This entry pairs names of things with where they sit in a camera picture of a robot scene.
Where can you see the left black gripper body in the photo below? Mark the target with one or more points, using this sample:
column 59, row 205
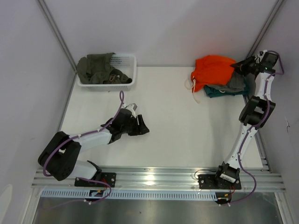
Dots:
column 134, row 129

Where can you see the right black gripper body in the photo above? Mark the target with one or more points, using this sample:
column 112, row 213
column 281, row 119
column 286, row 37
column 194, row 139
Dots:
column 252, row 66

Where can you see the orange shorts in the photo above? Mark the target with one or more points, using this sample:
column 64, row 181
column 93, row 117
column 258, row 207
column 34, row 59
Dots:
column 209, row 70

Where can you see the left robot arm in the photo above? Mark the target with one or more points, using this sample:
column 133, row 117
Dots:
column 60, row 157

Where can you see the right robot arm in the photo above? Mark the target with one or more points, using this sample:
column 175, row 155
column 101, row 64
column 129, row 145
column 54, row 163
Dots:
column 253, row 116

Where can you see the grey folded shorts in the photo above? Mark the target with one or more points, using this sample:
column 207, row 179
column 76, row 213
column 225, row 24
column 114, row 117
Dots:
column 235, row 84

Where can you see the teal folded shorts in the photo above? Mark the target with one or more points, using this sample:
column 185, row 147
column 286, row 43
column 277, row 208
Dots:
column 214, row 93

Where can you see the olive green shorts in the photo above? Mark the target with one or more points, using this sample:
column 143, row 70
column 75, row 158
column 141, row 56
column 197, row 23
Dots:
column 97, row 69

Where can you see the white plastic basket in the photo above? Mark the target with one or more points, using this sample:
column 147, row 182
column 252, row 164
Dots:
column 125, row 63

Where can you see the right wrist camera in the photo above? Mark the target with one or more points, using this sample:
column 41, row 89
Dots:
column 259, row 56

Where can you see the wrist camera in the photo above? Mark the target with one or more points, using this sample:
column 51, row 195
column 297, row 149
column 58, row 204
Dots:
column 132, row 108
column 259, row 56

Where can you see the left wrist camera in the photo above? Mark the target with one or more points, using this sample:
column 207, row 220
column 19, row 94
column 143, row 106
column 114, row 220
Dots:
column 132, row 108

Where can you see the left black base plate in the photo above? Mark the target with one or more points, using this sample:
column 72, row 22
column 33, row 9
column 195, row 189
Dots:
column 109, row 178

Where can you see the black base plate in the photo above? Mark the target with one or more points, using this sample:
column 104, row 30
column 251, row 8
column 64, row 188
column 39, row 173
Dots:
column 208, row 180
column 109, row 178

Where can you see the aluminium mounting rail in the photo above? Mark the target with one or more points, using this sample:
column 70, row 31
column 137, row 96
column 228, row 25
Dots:
column 166, row 179

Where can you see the slotted cable duct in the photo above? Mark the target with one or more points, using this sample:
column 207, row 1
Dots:
column 130, row 194

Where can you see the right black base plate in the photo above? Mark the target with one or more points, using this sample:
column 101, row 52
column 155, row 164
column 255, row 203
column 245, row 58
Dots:
column 208, row 180

